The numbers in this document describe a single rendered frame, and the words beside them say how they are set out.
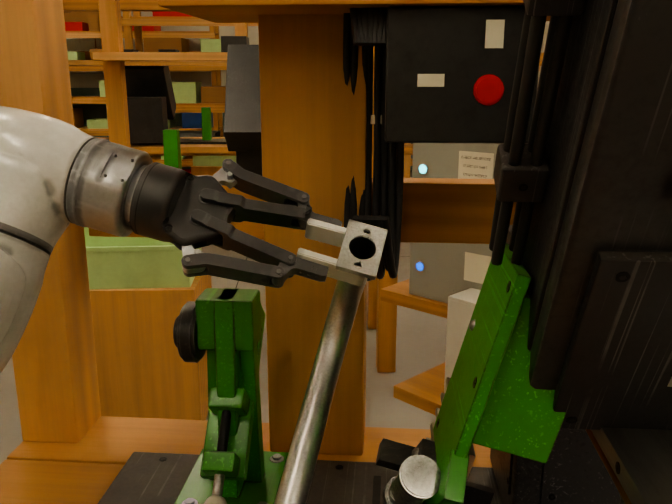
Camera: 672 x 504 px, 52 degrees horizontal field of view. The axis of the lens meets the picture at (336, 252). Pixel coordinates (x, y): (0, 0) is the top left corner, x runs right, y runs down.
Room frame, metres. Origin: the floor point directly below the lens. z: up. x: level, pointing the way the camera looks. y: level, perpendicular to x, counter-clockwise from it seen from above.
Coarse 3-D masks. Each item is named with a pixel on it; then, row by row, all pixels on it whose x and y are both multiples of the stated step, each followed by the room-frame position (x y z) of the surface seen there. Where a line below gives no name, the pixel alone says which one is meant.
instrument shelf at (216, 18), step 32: (160, 0) 0.81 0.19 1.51; (192, 0) 0.81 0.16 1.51; (224, 0) 0.80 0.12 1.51; (256, 0) 0.80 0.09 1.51; (288, 0) 0.80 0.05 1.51; (320, 0) 0.79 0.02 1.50; (352, 0) 0.79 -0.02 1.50; (384, 0) 0.79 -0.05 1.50; (416, 0) 0.79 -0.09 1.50; (448, 0) 0.78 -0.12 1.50; (480, 0) 0.78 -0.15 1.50; (512, 0) 0.78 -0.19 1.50
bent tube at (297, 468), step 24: (360, 240) 0.66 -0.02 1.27; (384, 240) 0.66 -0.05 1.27; (336, 264) 0.63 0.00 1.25; (360, 264) 0.64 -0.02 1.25; (336, 288) 0.70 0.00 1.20; (360, 288) 0.69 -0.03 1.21; (336, 312) 0.71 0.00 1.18; (336, 336) 0.71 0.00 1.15; (336, 360) 0.70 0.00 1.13; (312, 384) 0.67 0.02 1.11; (336, 384) 0.69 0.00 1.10; (312, 408) 0.65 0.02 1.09; (312, 432) 0.63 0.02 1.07; (288, 456) 0.62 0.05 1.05; (312, 456) 0.62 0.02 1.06; (288, 480) 0.60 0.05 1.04
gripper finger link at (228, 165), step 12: (228, 168) 0.71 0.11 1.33; (240, 168) 0.71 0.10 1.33; (240, 180) 0.70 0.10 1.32; (252, 180) 0.70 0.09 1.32; (264, 180) 0.70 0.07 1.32; (252, 192) 0.71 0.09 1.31; (264, 192) 0.70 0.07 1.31; (276, 192) 0.69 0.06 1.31; (288, 192) 0.69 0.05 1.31; (300, 192) 0.70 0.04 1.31; (288, 204) 0.71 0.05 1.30
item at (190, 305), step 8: (192, 304) 0.79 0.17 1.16; (184, 312) 0.78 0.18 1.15; (192, 312) 0.78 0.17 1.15; (176, 320) 0.79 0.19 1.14; (184, 320) 0.77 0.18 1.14; (192, 320) 0.77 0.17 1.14; (176, 328) 0.78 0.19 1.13; (184, 328) 0.76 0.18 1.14; (192, 328) 0.77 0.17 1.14; (176, 336) 0.78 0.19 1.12; (184, 336) 0.76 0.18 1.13; (192, 336) 0.76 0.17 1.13; (176, 344) 0.78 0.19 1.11; (184, 344) 0.76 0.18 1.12; (192, 344) 0.76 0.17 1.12; (184, 352) 0.76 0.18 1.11; (192, 352) 0.77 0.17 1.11; (200, 352) 0.79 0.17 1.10; (184, 360) 0.77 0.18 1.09; (192, 360) 0.77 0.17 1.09
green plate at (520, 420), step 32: (512, 288) 0.53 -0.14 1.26; (480, 320) 0.60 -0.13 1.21; (512, 320) 0.53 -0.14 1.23; (480, 352) 0.56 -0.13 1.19; (512, 352) 0.54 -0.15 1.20; (448, 384) 0.64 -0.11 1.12; (480, 384) 0.53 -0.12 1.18; (512, 384) 0.54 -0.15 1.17; (448, 416) 0.59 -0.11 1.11; (480, 416) 0.53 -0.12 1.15; (512, 416) 0.54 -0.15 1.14; (544, 416) 0.53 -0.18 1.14; (448, 448) 0.55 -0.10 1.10; (512, 448) 0.54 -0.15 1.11; (544, 448) 0.53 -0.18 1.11
